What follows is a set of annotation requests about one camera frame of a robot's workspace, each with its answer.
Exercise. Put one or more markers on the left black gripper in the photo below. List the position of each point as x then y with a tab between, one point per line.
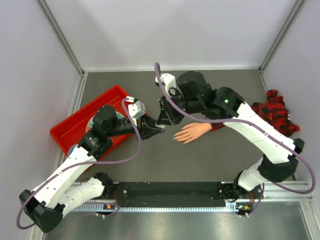
147	132

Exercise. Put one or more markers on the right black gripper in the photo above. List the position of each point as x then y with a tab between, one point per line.
167	116

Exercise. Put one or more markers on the clear nail polish bottle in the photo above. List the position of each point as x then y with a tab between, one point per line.
162	126

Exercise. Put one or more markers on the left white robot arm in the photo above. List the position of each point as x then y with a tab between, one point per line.
47	204

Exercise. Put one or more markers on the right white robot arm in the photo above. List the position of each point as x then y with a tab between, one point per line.
190	94

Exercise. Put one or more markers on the mannequin hand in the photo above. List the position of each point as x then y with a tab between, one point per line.
192	131

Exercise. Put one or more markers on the red and teal plate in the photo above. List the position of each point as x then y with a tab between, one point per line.
91	123

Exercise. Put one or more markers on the red plastic tray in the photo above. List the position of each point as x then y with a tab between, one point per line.
71	130

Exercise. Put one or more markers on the blue plastic cup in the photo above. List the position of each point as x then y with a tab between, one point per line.
71	149

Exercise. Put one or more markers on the red plaid shirt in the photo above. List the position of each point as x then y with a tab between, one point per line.
274	112

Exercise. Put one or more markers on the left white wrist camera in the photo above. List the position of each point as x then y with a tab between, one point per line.
136	108

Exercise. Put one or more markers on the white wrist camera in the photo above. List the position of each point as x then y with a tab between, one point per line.
136	108
169	84

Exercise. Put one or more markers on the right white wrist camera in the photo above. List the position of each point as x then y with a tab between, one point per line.
169	84

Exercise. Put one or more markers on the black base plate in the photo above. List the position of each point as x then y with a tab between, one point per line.
168	194

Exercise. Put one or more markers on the slotted cable duct rail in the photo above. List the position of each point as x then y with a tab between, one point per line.
103	207

